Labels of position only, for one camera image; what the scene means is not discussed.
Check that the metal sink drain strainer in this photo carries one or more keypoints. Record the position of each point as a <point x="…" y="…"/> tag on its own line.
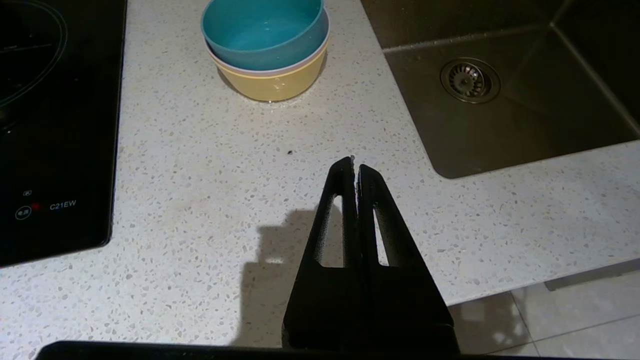
<point x="470" y="80"/>

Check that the stainless steel sink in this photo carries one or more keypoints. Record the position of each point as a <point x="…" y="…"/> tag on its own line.
<point x="525" y="120"/>

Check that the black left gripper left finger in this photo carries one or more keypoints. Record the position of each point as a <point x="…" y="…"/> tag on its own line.
<point x="320" y="310"/>

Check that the yellow plastic bowl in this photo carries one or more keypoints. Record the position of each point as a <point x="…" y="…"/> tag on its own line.
<point x="270" y="85"/>

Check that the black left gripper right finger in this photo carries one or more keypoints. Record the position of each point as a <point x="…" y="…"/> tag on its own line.
<point x="405" y="310"/>

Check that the pink plastic bowl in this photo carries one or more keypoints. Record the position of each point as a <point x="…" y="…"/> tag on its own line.
<point x="222" y="62"/>

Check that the black induction cooktop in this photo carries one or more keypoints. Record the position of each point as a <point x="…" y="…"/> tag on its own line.
<point x="55" y="125"/>

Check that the blue plastic bowl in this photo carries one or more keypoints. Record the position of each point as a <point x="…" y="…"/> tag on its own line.
<point x="265" y="30"/>

